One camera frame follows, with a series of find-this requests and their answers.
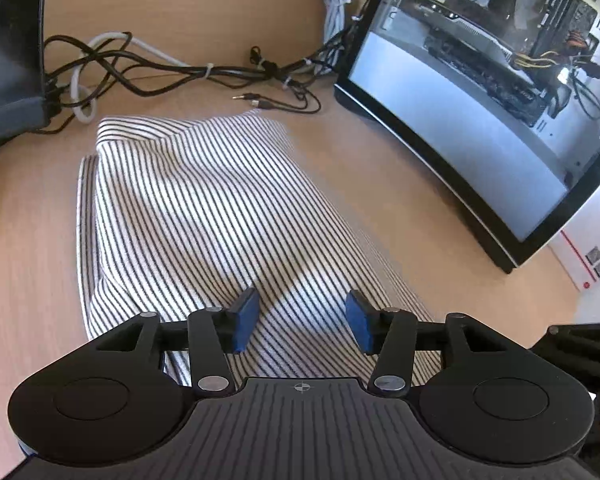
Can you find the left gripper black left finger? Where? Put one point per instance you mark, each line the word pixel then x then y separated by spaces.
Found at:
pixel 213 335

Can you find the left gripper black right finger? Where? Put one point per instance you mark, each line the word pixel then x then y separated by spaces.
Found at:
pixel 388 335

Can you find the black white striped garment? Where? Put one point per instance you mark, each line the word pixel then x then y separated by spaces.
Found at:
pixel 174 217

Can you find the white red labelled box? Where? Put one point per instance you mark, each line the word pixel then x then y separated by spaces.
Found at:
pixel 577 245

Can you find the glass panel computer case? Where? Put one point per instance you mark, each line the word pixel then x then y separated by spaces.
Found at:
pixel 500 99

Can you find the dark monitor on left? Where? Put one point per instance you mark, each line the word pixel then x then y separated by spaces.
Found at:
pixel 22 87

